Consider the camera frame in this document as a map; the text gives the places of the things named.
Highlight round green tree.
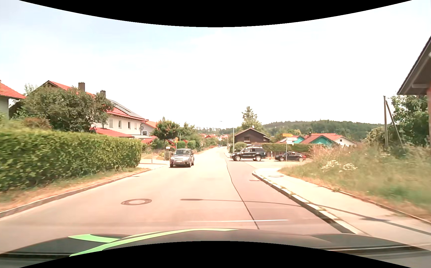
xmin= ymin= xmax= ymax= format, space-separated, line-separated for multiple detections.
xmin=151 ymin=117 xmax=180 ymax=149

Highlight white house with red roof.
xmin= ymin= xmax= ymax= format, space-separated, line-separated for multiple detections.
xmin=38 ymin=80 xmax=156 ymax=140

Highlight trimmed green hedge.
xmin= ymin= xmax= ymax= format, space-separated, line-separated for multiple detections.
xmin=0 ymin=125 xmax=143 ymax=198

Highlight grey oncoming car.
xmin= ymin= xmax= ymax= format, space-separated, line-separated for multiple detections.
xmin=169 ymin=148 xmax=195 ymax=168

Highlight dry grass verge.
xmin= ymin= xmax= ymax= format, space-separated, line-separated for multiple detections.
xmin=0 ymin=167 xmax=151 ymax=220

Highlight grey asphalt road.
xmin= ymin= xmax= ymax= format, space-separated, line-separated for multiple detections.
xmin=0 ymin=146 xmax=365 ymax=257

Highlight car's own bonnet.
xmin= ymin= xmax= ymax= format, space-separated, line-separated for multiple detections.
xmin=0 ymin=228 xmax=430 ymax=259

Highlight large leafy green tree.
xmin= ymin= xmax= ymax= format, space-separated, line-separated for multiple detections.
xmin=16 ymin=85 xmax=113 ymax=133

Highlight lamp post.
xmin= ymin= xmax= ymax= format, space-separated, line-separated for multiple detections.
xmin=220 ymin=120 xmax=235 ymax=153

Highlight grey paved pavement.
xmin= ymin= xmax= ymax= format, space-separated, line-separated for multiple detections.
xmin=254 ymin=167 xmax=431 ymax=257

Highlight low green hedge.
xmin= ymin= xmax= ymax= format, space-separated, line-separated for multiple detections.
xmin=262 ymin=143 xmax=314 ymax=153

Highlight wooded hill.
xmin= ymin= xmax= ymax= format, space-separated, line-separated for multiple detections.
xmin=262 ymin=119 xmax=383 ymax=141

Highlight yellow direction sign on post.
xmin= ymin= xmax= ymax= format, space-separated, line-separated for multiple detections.
xmin=282 ymin=133 xmax=298 ymax=161

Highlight houses with red and green roofs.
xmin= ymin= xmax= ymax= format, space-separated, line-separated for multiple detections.
xmin=277 ymin=133 xmax=357 ymax=147

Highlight black suv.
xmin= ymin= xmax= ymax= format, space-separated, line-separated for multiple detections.
xmin=230 ymin=147 xmax=267 ymax=162

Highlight green trees beside pink building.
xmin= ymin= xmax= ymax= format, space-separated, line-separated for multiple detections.
xmin=388 ymin=94 xmax=430 ymax=147

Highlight dark parked car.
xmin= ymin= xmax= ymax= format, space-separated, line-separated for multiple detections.
xmin=274 ymin=151 xmax=307 ymax=162

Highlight wooden braced pole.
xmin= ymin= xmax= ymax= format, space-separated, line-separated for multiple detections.
xmin=382 ymin=96 xmax=404 ymax=149

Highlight dark brown wooden house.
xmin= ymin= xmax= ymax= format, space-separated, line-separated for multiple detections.
xmin=234 ymin=128 xmax=271 ymax=145

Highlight tall conifer tree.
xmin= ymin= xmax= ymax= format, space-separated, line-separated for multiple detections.
xmin=241 ymin=106 xmax=263 ymax=132

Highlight overgrown grass field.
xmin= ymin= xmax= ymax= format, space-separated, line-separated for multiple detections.
xmin=280 ymin=143 xmax=431 ymax=224

